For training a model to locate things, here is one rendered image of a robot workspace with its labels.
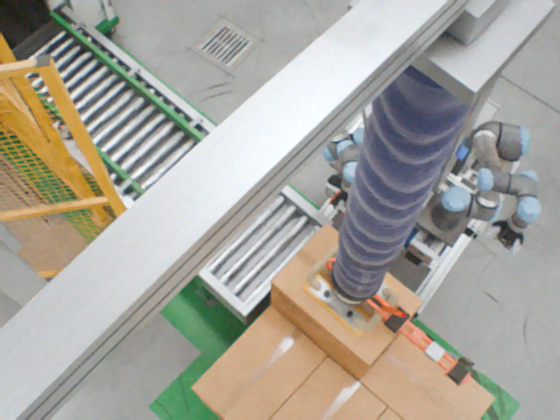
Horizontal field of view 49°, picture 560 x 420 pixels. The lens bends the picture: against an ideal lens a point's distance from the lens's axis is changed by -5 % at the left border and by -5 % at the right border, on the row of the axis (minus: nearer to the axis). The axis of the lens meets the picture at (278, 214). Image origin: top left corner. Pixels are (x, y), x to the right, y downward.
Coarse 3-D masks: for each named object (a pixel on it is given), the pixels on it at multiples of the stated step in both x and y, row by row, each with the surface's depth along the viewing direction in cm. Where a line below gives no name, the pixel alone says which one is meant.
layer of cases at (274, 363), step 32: (256, 320) 332; (288, 320) 332; (256, 352) 325; (288, 352) 325; (320, 352) 325; (384, 352) 325; (416, 352) 325; (224, 384) 318; (256, 384) 318; (288, 384) 318; (320, 384) 319; (352, 384) 319; (384, 384) 318; (416, 384) 318; (448, 384) 318; (224, 416) 312; (256, 416) 312; (288, 416) 312; (320, 416) 312; (352, 416) 312; (384, 416) 312; (416, 416) 312; (448, 416) 312; (480, 416) 311
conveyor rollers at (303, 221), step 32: (64, 32) 408; (64, 64) 400; (96, 64) 398; (96, 96) 390; (128, 96) 387; (128, 128) 378; (128, 160) 369; (256, 224) 353; (224, 256) 345; (288, 256) 346; (256, 288) 339
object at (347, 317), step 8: (320, 280) 296; (304, 288) 295; (312, 288) 295; (328, 288) 295; (312, 296) 294; (320, 296) 293; (328, 296) 292; (328, 304) 292; (336, 312) 290; (344, 312) 290; (352, 312) 288; (360, 312) 291; (344, 320) 289; (352, 320) 289; (368, 320) 289; (352, 328) 288
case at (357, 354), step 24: (312, 240) 307; (336, 240) 307; (288, 264) 302; (312, 264) 302; (288, 288) 297; (288, 312) 320; (312, 312) 293; (408, 312) 293; (312, 336) 321; (336, 336) 288; (360, 336) 288; (384, 336) 288; (336, 360) 322; (360, 360) 287
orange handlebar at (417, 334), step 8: (328, 264) 287; (376, 296) 281; (384, 304) 280; (384, 312) 278; (416, 328) 275; (408, 336) 274; (416, 336) 273; (424, 336) 274; (416, 344) 273; (440, 360) 270; (448, 360) 270; (448, 368) 268
